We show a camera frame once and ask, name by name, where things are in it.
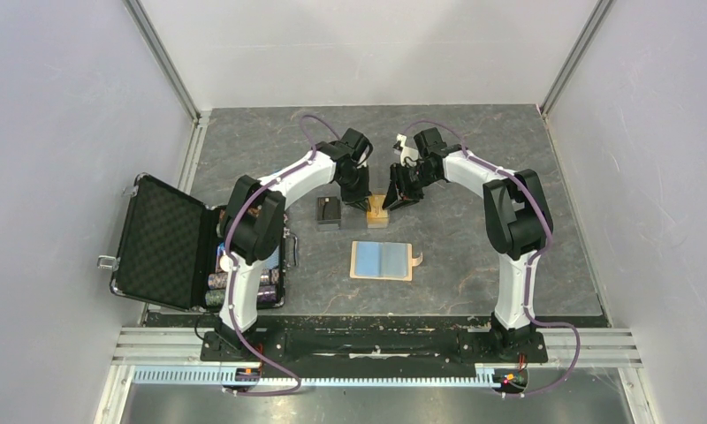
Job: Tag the black foam-lined case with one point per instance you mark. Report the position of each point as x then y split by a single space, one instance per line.
169 247

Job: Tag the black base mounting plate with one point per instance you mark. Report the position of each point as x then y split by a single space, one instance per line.
285 344

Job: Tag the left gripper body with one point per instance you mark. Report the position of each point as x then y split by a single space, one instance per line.
357 183

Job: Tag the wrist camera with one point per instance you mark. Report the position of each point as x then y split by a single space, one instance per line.
428 143
356 144

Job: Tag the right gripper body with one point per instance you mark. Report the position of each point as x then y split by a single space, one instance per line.
410 181

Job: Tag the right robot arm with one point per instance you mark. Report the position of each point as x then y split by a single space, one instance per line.
517 220

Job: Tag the clear acrylic card stand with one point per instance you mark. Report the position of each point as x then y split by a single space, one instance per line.
353 219

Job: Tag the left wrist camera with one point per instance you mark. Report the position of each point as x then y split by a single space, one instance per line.
356 144

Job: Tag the chrome case handle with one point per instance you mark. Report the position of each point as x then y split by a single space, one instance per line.
295 249

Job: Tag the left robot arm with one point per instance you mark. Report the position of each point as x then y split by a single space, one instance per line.
254 222

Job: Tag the white cable duct strip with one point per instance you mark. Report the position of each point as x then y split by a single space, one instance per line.
226 376

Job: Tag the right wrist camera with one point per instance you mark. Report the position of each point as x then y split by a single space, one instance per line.
428 143

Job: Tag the beige leather card holder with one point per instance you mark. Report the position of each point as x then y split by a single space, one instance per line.
388 261

